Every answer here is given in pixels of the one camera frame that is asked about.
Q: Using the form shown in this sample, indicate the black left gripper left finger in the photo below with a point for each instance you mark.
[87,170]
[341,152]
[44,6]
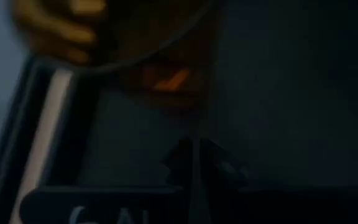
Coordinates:
[110,205]

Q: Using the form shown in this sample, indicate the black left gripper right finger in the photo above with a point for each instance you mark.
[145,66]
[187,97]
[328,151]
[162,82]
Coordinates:
[222,199]

